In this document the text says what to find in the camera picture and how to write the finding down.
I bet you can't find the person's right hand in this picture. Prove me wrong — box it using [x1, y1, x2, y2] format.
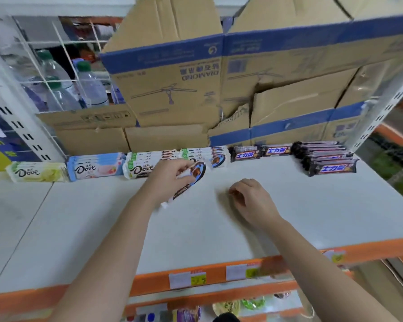
[228, 178, 283, 230]

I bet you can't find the person's left hand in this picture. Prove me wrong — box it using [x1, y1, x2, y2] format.
[144, 159, 196, 209]

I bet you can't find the white and black chocolate bar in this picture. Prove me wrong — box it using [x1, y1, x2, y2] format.
[161, 160, 207, 209]

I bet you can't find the person's right forearm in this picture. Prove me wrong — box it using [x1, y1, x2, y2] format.
[261, 214, 401, 322]

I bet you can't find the person's left forearm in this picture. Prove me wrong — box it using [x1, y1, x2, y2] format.
[49, 194, 162, 322]

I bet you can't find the stack of white-black chocolate packets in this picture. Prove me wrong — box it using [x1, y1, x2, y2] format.
[179, 146, 230, 169]
[123, 150, 179, 180]

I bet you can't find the brown snack bar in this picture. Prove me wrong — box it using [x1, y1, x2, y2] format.
[229, 145, 263, 163]
[261, 144, 294, 157]

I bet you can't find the plain brown cardboard box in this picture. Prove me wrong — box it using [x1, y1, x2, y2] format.
[55, 127, 131, 157]
[124, 123, 209, 153]

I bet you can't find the white and yellow price tag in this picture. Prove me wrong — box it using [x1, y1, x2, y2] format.
[169, 271, 208, 290]
[322, 249, 347, 265]
[226, 263, 263, 280]

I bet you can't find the crumpled blue-striped cardboard box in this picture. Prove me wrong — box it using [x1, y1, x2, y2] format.
[208, 67, 370, 148]

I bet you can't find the stack of pink chocolate packets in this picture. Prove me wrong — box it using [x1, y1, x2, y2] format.
[66, 152, 127, 182]

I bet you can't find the pile of brown snack packets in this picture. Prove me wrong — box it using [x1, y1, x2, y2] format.
[292, 141, 360, 177]

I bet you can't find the orange shelf edge strip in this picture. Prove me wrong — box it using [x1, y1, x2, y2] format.
[0, 236, 403, 316]

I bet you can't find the green snack packet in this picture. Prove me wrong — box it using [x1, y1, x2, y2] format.
[240, 296, 266, 311]

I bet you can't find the tall blue-striped cardboard box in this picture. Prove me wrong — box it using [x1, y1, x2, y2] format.
[99, 0, 226, 128]

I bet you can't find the yellow snack packet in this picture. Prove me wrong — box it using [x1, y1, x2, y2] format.
[212, 300, 241, 317]

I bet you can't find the cardboard tray of bottles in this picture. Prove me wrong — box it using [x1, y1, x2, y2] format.
[36, 104, 137, 130]

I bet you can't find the purple snack packet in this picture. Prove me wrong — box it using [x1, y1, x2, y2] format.
[173, 306, 203, 322]

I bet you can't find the green-capped water bottle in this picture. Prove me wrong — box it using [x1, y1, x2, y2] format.
[44, 76, 84, 112]
[75, 61, 110, 108]
[36, 49, 75, 97]

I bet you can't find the green chocolate bar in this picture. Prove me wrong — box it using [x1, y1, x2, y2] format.
[6, 161, 70, 183]

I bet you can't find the wide blue-striped cardboard box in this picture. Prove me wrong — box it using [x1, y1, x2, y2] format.
[221, 0, 403, 112]

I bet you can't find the white perforated shelf upright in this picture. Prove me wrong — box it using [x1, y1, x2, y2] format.
[345, 68, 403, 154]
[0, 40, 66, 163]

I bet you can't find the blue and yellow sign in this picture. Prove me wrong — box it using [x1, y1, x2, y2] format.
[0, 130, 42, 173]

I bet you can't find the white wire rack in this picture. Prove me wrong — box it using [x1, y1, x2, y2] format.
[12, 16, 116, 109]

